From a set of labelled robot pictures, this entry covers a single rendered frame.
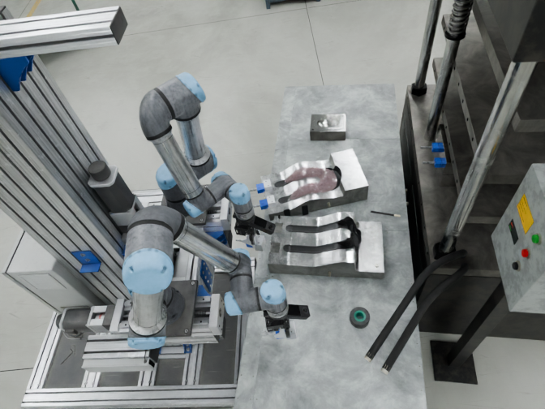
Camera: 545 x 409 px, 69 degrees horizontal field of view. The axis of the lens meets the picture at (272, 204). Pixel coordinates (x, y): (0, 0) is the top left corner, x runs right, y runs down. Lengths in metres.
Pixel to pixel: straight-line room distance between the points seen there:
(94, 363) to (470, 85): 1.89
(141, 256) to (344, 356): 0.98
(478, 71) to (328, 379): 1.45
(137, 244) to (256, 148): 2.59
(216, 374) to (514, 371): 1.62
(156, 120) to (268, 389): 1.07
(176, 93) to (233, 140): 2.28
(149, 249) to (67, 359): 1.81
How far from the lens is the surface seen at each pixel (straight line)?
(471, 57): 2.13
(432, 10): 2.43
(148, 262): 0.98
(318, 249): 1.80
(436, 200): 2.13
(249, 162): 3.41
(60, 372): 2.74
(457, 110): 2.22
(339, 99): 2.62
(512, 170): 1.64
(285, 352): 1.71
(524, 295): 1.48
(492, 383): 2.64
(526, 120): 1.45
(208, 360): 2.40
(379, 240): 1.86
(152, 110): 1.38
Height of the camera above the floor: 2.43
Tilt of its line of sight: 52 degrees down
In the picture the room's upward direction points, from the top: 11 degrees counter-clockwise
